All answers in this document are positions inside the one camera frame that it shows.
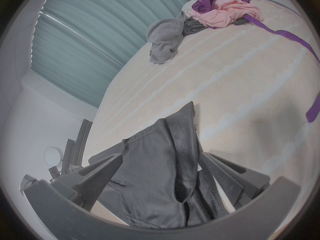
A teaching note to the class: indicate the black shiny garment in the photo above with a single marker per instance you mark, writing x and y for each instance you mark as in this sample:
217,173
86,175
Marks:
193,27

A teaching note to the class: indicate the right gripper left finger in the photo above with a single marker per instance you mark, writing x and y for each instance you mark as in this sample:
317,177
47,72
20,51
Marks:
100,181

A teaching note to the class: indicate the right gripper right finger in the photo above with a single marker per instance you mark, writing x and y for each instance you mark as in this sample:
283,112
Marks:
230,181

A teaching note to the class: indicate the grey garment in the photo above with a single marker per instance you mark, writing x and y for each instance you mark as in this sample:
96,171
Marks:
165,36

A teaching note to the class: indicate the bed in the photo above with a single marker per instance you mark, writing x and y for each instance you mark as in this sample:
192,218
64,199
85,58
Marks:
237,79

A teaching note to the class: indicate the black T-shirt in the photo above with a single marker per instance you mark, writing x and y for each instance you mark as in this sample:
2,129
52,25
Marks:
155,174

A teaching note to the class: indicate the pink garment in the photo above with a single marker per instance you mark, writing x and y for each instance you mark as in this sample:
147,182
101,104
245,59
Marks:
220,15

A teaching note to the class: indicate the purple garment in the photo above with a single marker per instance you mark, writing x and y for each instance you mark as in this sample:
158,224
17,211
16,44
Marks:
207,1

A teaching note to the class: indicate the blue-green curtain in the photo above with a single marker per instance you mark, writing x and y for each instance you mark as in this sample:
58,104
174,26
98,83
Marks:
72,64
112,11

